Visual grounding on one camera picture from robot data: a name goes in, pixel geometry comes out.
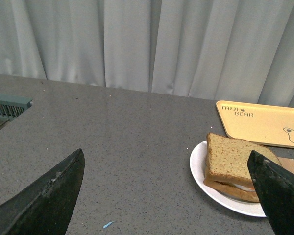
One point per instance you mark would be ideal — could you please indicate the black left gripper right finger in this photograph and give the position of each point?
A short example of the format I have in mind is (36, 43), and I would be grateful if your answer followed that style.
(274, 187)

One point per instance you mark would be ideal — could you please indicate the yellow bear tray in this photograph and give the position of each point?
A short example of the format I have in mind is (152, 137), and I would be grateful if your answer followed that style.
(262, 124)

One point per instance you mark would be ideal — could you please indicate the grey curtain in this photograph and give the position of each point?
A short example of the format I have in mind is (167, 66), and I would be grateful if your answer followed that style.
(240, 50)

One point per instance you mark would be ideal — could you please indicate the bread slice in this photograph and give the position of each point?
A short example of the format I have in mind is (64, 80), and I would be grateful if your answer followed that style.
(250, 196)
(227, 158)

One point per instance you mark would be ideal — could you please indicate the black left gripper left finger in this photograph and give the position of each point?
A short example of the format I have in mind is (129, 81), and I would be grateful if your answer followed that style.
(45, 207)

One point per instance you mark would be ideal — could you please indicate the white round plate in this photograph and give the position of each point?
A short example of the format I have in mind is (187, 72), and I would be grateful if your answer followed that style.
(197, 167)

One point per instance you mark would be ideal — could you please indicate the fried egg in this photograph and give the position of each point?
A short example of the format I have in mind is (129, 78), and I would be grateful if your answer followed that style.
(244, 188)

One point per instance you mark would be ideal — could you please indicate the blue tape scrap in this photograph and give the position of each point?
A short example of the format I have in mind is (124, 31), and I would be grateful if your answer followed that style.
(108, 224)

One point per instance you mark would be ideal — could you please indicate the bamboo cutting board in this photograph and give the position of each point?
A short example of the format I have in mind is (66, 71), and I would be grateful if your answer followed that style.
(292, 166)

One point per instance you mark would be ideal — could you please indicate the grey-green dish rack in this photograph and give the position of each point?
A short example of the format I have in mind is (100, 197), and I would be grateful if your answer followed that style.
(11, 107)

